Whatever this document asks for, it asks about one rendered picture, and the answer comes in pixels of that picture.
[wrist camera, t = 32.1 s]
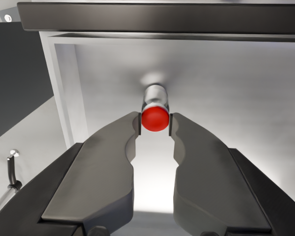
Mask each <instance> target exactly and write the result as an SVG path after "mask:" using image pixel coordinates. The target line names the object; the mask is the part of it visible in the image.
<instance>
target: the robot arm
mask: <svg viewBox="0 0 295 236"><path fill-rule="evenodd" d="M141 115H142V113H141V112H137V111H132V112H130V113H129V114H127V115H125V116H123V117H121V118H119V119H117V120H115V121H113V122H111V123H109V124H108V125H106V126H104V127H102V128H101V129H99V130H98V131H96V132H95V133H94V134H92V135H91V136H90V137H89V138H88V139H86V140H85V141H84V142H83V143H80V142H77V143H75V144H74V145H72V146H71V147H70V148H69V149H68V150H67V151H66V152H64V153H63V154H62V155H61V156H60V157H58V158H57V159H56V160H55V161H53V162H52V163H51V164H50V165H49V166H47V167H46V168H45V169H44V170H43V171H41V172H40V173H39V174H38V175H36V176H35V177H34V178H33V179H32V180H30V181H29V182H28V183H27V184H26V185H25V186H24V187H23V188H22V189H21V190H19V191H18V192H17V193H16V194H15V195H14V196H13V197H12V198H11V199H10V200H9V201H8V203H7V204H6V205H5V206H4V207H3V208H2V209H1V210H0V236H110V234H112V233H113V232H115V231H116V230H118V229H120V228H121V227H123V226H124V225H126V224H128V223H129V222H130V221H131V219H132V218H133V211H134V168H133V166H132V164H131V161H132V160H133V159H134V158H135V157H136V144H135V140H136V139H137V138H138V136H139V135H141ZM169 116H170V117H169V136H171V138H172V139H173V140H174V142H175V144H174V154H173V158H174V160H175V161H176V162H177V163H178V165H179V166H178V167H177V168H176V174H175V183H174V191H173V217H174V221H175V222H176V224H177V225H178V226H179V227H181V228H182V229H183V230H185V231H186V232H187V233H189V234H190V235H192V236H295V201H294V200H293V199H292V198H290V197H289V196H288V195H287V194H286V193H285V192H284V191H283V190H282V189H281V188H280V187H279V186H278V185H277V184H276V183H274V182H273V181H272V180H271V179H270V178H269V177H268V176H267V175H266V174H264V173H263V172H262V171H261V170H260V169H259V168H258V167H257V166H255V165H254V164H253V163H252V162H251V161H250V160H249V159H248V158H247V157H245V156H244V155H243V154H242V153H241V152H240V151H239V150H238V149H236V148H229V147H228V146H227V145H226V144H225V143H223V142H222V141H221V140H220V139H219V138H218V137H217V136H215V135H214V134H213V133H211V132H210V131H209V130H207V129H205V128H204V127H202V126H200V125H199V124H197V123H195V122H193V121H192V120H190V119H189V118H187V117H185V116H183V115H182V114H180V113H177V112H175V113H170V114H169Z"/></svg>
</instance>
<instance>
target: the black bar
mask: <svg viewBox="0 0 295 236"><path fill-rule="evenodd" d="M17 8H18V12H19V16H20V19H21V23H22V27H23V29H24V30H25V31H56V32H129V33H201V34H273V35H295V4H260V3H132V2H17Z"/></svg>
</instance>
